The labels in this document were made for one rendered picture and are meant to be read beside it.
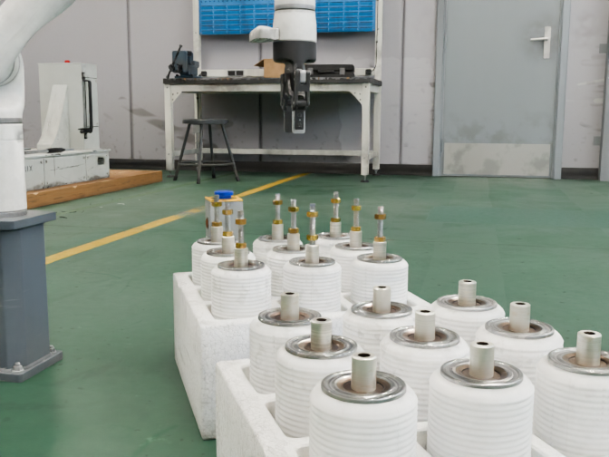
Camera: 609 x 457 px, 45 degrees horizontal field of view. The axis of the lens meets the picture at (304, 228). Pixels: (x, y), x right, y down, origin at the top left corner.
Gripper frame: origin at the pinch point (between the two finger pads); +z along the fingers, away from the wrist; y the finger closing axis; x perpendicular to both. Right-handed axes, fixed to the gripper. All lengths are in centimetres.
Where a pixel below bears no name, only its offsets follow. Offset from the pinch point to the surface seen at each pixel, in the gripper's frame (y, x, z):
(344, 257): -3.5, -8.5, 23.1
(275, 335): -48, 12, 23
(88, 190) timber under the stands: 328, 55, 43
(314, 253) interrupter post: -13.4, -0.5, 20.3
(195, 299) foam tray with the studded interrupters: -5.0, 18.1, 29.2
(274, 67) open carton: 450, -80, -39
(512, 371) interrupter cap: -67, -7, 22
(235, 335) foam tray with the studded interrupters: -20.8, 13.4, 31.1
